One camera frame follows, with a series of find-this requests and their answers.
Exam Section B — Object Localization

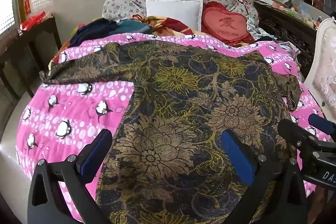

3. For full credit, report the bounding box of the dark wooden side table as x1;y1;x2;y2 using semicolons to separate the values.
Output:
0;15;62;98

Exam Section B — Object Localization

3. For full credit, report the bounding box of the person's right forearm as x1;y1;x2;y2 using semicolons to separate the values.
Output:
308;185;336;224

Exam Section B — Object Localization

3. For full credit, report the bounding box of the light blue frilled cloth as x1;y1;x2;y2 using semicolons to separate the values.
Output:
247;18;273;41

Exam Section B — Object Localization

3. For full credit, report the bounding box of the orange red blanket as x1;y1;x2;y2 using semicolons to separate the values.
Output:
131;14;202;37

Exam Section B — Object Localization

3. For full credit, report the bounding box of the dark carved wooden cabinet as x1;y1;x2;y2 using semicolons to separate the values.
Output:
253;0;318;77

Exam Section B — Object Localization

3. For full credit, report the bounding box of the teal grey cloth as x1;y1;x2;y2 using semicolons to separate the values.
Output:
115;19;154;35

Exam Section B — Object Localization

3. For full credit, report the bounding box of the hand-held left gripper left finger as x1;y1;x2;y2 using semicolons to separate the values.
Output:
27;129;113;224

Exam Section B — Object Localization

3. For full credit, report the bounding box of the dark blue clothes pile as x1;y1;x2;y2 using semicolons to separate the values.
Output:
70;18;120;47

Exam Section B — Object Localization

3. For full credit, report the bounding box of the window with blinds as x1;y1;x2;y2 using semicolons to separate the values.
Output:
0;0;15;35

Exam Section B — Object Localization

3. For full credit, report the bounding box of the pink penguin print blanket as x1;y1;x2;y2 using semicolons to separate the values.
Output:
15;32;331;224

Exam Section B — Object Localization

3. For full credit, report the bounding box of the white pillow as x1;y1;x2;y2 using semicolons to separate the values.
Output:
145;0;204;30

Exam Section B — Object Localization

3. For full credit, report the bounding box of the red heart-shaped pillow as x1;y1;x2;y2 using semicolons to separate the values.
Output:
201;1;255;46

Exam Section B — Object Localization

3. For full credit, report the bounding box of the dark yellow floral garment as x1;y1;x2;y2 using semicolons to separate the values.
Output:
39;40;302;224

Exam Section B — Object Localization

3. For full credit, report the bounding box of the white chair with embroidered cushion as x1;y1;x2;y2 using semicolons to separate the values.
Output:
304;18;336;122

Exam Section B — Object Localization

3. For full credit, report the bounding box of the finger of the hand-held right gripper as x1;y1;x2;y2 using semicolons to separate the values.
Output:
278;118;319;154
308;113;336;136

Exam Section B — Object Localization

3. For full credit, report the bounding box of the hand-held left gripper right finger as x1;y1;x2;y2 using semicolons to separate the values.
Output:
220;130;307;224

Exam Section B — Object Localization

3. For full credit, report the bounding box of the red bag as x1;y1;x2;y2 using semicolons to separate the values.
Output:
20;11;53;31

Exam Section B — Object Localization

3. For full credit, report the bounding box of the pile of colourful small things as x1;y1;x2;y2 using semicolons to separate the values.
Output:
272;0;322;28

